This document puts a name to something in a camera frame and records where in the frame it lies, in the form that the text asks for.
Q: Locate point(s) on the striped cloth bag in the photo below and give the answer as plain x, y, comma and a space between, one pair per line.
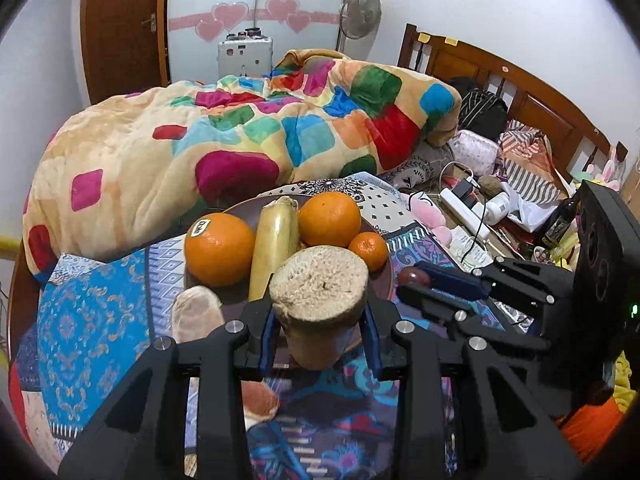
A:
537, 170

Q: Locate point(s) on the pink sweet potato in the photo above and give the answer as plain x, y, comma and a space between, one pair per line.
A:
197, 310

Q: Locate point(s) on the blue patterned bedspread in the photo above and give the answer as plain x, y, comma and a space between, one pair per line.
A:
90, 335

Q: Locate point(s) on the brown wooden door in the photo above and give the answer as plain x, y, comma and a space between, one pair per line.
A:
122, 25

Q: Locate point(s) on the colourful checked blanket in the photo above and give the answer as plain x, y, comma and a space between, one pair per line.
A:
150, 160

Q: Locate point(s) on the pink plush slipper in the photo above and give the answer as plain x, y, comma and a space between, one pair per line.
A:
430, 215

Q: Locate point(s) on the wooden bed headboard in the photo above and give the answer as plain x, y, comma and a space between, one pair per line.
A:
525, 85

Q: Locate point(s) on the white power strip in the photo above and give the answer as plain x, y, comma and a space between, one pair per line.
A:
467, 215

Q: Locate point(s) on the sugarcane piece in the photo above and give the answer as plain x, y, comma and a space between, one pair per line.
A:
320, 300

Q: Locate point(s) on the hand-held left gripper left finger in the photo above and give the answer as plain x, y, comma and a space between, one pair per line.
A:
266, 345

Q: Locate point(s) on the dark red round fruit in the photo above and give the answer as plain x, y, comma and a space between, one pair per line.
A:
412, 276

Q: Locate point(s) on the cardboard box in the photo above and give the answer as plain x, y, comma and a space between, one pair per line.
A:
631, 180

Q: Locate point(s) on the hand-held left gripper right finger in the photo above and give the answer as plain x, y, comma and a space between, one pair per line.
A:
372, 347

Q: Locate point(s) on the cluster of small jars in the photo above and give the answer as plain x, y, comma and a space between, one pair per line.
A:
245, 34

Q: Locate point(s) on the yellow padded pipe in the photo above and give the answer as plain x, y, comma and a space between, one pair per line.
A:
10, 242

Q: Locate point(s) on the white plastic device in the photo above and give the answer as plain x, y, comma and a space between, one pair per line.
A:
500, 207

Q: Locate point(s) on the yellow cloth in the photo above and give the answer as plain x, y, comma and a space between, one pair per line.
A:
629, 382

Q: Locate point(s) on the black and white patterned cloth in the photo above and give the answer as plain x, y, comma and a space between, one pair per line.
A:
350, 195

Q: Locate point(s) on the yellow banana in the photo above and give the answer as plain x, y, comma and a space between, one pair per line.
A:
275, 245

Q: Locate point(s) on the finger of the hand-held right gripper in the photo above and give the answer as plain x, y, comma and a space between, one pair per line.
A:
430, 302
450, 277

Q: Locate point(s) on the pink quilted bag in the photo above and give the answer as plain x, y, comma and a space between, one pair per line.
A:
477, 146

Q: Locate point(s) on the pink bunny plush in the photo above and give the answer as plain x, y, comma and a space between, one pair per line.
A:
605, 172

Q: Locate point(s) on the black backpack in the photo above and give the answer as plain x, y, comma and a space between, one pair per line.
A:
482, 107

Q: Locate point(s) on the black charger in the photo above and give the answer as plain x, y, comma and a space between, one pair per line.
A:
464, 189

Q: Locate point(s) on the large orange with sticker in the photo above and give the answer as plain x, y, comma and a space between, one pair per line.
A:
220, 255

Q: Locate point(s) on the dark glass bottle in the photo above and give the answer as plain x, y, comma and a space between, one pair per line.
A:
560, 225

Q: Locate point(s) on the standing fan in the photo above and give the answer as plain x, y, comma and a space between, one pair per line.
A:
360, 12

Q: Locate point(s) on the white plastic bag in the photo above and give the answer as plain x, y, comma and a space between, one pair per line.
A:
530, 210

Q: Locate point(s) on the white storage case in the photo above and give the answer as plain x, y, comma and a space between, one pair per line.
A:
245, 60

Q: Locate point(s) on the brown round plate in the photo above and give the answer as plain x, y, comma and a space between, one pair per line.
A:
235, 295

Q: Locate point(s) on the small tangerine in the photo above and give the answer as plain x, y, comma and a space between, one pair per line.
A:
368, 250

